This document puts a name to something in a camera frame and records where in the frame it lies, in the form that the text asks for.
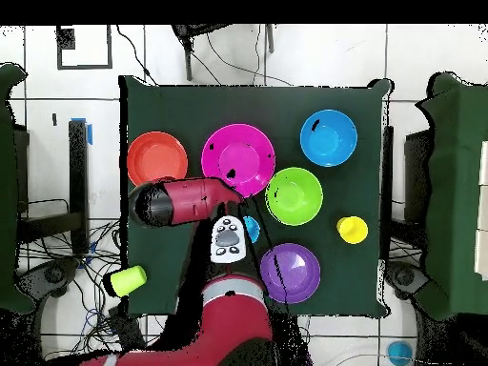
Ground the green bowl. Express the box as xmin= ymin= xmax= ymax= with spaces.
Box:
xmin=264 ymin=166 xmax=324 ymax=227

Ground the large orange bowl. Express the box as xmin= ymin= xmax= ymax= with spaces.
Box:
xmin=126 ymin=131 xmax=189 ymax=188

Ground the light blue cup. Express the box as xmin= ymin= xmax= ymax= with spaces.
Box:
xmin=242 ymin=215 xmax=262 ymax=245

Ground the large pink bowl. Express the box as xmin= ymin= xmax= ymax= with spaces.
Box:
xmin=200 ymin=122 xmax=276 ymax=198

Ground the purple bowl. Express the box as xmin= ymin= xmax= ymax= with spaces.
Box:
xmin=259 ymin=242 xmax=322 ymax=305

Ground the large light blue bowl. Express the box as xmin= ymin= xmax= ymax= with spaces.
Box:
xmin=299 ymin=109 xmax=358 ymax=168

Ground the dark green table cloth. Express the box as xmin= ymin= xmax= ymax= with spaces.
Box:
xmin=118 ymin=74 xmax=394 ymax=320

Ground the yellow cup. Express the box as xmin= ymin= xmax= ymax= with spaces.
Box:
xmin=335 ymin=215 xmax=370 ymax=245

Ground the light green cup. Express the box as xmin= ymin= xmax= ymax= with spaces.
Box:
xmin=109 ymin=264 xmax=149 ymax=298

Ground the blue tape strip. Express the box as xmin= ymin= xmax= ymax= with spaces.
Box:
xmin=70 ymin=116 xmax=93 ymax=146

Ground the black rectangular box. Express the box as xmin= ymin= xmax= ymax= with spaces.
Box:
xmin=107 ymin=304 xmax=148 ymax=354

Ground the green cloth side table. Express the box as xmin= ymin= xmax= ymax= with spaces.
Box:
xmin=0 ymin=62 xmax=37 ymax=315
xmin=417 ymin=71 xmax=488 ymax=321

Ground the light blue round object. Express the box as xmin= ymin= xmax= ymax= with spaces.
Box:
xmin=386 ymin=340 xmax=416 ymax=366

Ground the tangled cable bundle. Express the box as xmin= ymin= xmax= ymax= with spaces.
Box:
xmin=16 ymin=218 xmax=169 ymax=366

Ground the black camera tripod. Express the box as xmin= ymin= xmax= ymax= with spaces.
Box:
xmin=170 ymin=24 xmax=275 ymax=82

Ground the black cable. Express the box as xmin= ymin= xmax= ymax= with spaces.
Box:
xmin=114 ymin=24 xmax=159 ymax=87

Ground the black metal frame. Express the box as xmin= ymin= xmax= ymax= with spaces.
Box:
xmin=16 ymin=119 xmax=92 ymax=256

